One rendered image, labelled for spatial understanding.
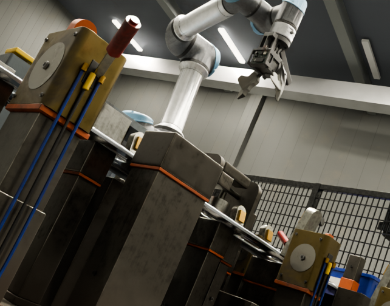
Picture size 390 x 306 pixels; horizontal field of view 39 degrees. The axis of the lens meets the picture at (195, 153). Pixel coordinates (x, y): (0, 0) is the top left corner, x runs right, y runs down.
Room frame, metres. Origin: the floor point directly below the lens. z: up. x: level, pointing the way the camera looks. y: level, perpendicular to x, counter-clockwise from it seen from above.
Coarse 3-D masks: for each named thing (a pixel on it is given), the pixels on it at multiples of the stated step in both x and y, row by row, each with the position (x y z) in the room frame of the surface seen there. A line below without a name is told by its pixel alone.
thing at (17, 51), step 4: (12, 48) 1.16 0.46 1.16; (16, 48) 1.14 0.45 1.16; (8, 52) 1.17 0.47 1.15; (12, 52) 1.16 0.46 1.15; (16, 52) 1.14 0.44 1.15; (20, 52) 1.15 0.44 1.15; (24, 52) 1.15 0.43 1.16; (20, 56) 1.16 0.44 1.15; (24, 56) 1.15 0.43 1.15; (28, 56) 1.16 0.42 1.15; (24, 60) 1.17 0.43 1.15; (28, 60) 1.16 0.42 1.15; (32, 60) 1.17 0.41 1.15
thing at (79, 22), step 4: (76, 20) 0.73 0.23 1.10; (80, 20) 0.72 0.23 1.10; (84, 20) 0.73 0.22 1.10; (88, 20) 0.73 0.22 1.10; (72, 24) 0.73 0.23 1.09; (76, 24) 0.72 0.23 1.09; (80, 24) 0.73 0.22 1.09; (84, 24) 0.73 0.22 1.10; (88, 24) 0.73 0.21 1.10; (92, 24) 0.73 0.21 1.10; (68, 28) 0.74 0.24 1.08; (72, 28) 0.73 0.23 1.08; (88, 28) 0.73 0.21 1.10; (92, 28) 0.74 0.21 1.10; (96, 28) 0.74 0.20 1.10; (96, 32) 0.74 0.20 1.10
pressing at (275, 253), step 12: (0, 72) 0.80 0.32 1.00; (12, 84) 0.83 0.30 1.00; (96, 132) 0.86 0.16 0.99; (108, 144) 0.94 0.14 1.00; (120, 144) 0.89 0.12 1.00; (120, 156) 0.99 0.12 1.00; (132, 156) 0.91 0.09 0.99; (120, 168) 1.09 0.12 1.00; (204, 204) 1.03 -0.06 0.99; (204, 216) 1.18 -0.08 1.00; (216, 216) 1.14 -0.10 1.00; (240, 228) 1.10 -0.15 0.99; (252, 240) 1.23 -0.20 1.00; (252, 252) 1.34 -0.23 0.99; (264, 252) 1.29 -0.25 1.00; (276, 252) 1.18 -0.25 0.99; (336, 288) 1.30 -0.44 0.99
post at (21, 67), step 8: (0, 56) 1.18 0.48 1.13; (8, 56) 1.14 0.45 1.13; (16, 56) 1.14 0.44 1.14; (8, 64) 1.13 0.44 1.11; (16, 64) 1.14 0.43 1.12; (24, 64) 1.15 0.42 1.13; (16, 72) 1.15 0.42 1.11; (24, 72) 1.16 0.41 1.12; (8, 112) 1.17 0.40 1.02; (0, 120) 1.16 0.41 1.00; (0, 128) 1.17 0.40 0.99
